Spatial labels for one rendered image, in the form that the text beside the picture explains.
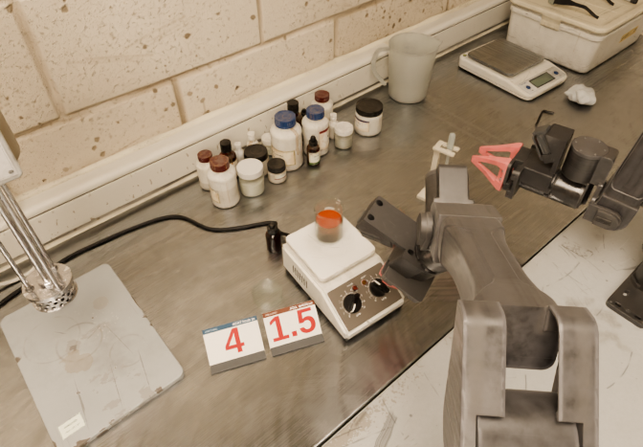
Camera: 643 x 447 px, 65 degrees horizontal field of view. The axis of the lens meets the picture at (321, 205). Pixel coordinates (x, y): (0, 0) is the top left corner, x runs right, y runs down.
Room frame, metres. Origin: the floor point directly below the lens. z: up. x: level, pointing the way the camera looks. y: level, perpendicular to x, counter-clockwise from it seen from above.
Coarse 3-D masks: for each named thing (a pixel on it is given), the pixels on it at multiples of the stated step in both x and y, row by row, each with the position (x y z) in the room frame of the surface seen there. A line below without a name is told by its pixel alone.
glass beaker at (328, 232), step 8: (320, 200) 0.63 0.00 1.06; (328, 200) 0.63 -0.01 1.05; (336, 200) 0.63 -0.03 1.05; (320, 208) 0.63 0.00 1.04; (328, 208) 0.63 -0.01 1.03; (336, 208) 0.63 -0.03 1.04; (320, 216) 0.59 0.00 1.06; (320, 224) 0.59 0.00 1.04; (328, 224) 0.58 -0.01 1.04; (336, 224) 0.58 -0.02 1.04; (320, 232) 0.59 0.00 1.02; (328, 232) 0.58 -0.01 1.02; (336, 232) 0.58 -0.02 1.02; (320, 240) 0.59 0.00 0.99; (328, 240) 0.58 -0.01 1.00; (336, 240) 0.59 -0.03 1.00
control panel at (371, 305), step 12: (360, 276) 0.53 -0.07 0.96; (372, 276) 0.54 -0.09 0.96; (336, 288) 0.51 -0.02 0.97; (348, 288) 0.51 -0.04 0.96; (360, 288) 0.51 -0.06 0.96; (336, 300) 0.49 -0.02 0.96; (372, 300) 0.50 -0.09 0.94; (384, 300) 0.50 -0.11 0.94; (396, 300) 0.51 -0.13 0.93; (348, 312) 0.47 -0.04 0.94; (360, 312) 0.48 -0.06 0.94; (372, 312) 0.48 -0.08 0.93; (348, 324) 0.46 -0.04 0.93
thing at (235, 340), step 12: (240, 324) 0.46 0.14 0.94; (252, 324) 0.46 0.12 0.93; (216, 336) 0.44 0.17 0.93; (228, 336) 0.44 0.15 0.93; (240, 336) 0.44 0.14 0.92; (252, 336) 0.44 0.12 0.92; (216, 348) 0.42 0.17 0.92; (228, 348) 0.43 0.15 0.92; (240, 348) 0.43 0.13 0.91; (252, 348) 0.43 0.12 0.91
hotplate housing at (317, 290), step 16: (288, 256) 0.58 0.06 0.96; (304, 272) 0.54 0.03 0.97; (352, 272) 0.54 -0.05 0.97; (304, 288) 0.54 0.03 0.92; (320, 288) 0.51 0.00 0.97; (320, 304) 0.50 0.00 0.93; (400, 304) 0.51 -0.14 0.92; (336, 320) 0.46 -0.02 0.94; (368, 320) 0.47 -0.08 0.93; (352, 336) 0.45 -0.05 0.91
